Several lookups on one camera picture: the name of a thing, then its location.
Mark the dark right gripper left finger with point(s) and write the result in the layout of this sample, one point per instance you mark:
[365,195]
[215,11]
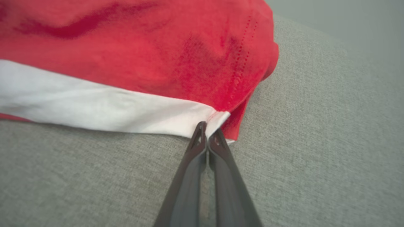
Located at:
[184,195]

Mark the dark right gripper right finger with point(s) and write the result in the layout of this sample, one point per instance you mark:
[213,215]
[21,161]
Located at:
[232,195]

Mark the red and white shirt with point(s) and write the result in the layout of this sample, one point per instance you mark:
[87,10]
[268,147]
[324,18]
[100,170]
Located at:
[142,47]

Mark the grey fabric sofa cushion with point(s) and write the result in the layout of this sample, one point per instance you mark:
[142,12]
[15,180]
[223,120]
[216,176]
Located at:
[94,176]

